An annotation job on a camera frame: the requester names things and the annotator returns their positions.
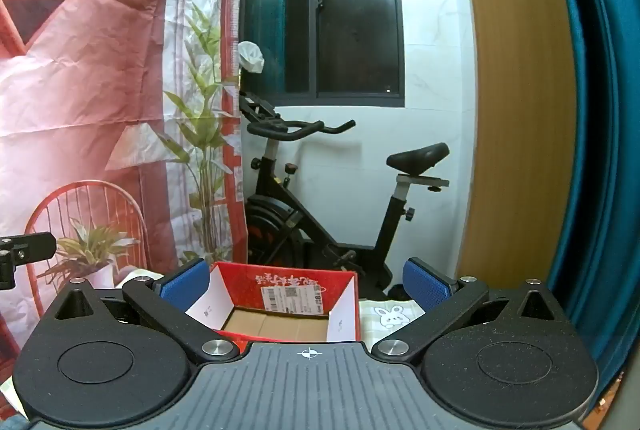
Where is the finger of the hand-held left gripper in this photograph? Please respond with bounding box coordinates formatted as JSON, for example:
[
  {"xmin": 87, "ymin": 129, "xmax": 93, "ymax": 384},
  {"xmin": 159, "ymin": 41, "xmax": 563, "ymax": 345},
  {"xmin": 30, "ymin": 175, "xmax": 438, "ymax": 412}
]
[{"xmin": 0, "ymin": 233, "xmax": 57, "ymax": 291}]

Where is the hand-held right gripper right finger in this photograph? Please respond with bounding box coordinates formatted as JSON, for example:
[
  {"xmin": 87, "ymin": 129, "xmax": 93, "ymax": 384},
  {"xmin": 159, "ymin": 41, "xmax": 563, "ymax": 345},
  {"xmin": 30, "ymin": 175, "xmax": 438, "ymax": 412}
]
[{"xmin": 372, "ymin": 257, "xmax": 573, "ymax": 365}]

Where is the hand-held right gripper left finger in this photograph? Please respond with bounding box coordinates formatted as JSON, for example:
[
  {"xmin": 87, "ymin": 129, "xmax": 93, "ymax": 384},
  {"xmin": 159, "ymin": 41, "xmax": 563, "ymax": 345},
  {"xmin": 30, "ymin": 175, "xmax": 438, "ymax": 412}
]
[{"xmin": 42, "ymin": 259, "xmax": 240, "ymax": 363}]

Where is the red strawberry print box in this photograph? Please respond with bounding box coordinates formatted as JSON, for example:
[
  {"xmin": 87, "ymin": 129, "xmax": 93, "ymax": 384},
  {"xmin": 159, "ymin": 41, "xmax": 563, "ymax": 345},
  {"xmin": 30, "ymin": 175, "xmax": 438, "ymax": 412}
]
[{"xmin": 185, "ymin": 260, "xmax": 362, "ymax": 356}]

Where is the black exercise bike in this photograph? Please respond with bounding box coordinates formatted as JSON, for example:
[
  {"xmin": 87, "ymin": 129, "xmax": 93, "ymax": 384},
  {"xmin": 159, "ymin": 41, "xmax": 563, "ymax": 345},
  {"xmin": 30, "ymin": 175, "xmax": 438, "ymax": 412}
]
[{"xmin": 239, "ymin": 88, "xmax": 451, "ymax": 303}]

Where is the printed backdrop cloth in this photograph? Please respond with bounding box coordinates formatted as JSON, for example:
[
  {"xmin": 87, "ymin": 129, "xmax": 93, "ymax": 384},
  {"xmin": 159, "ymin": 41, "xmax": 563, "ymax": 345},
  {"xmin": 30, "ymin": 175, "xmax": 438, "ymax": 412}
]
[{"xmin": 0, "ymin": 0, "xmax": 251, "ymax": 411}]

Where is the wooden door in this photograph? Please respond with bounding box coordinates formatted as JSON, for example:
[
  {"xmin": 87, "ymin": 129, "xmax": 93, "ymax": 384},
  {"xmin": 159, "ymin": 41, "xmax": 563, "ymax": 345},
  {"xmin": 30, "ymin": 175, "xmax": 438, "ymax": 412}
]
[{"xmin": 452, "ymin": 0, "xmax": 583, "ymax": 291}]

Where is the teal curtain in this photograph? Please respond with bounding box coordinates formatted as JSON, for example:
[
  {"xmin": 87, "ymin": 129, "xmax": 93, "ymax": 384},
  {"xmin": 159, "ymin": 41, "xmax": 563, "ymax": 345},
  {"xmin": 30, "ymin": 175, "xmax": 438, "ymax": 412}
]
[{"xmin": 537, "ymin": 0, "xmax": 640, "ymax": 406}]

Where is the white plastic bag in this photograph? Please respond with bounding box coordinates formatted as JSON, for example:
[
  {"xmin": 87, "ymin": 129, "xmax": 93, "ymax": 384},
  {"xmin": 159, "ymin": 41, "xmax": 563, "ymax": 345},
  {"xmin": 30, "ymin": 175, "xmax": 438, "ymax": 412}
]
[{"xmin": 237, "ymin": 40, "xmax": 265, "ymax": 74}]

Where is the dark framed window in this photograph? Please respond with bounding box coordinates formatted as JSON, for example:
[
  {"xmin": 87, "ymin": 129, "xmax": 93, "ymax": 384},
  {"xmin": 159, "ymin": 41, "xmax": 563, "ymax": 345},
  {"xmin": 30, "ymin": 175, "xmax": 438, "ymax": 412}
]
[{"xmin": 242, "ymin": 0, "xmax": 406, "ymax": 108}]

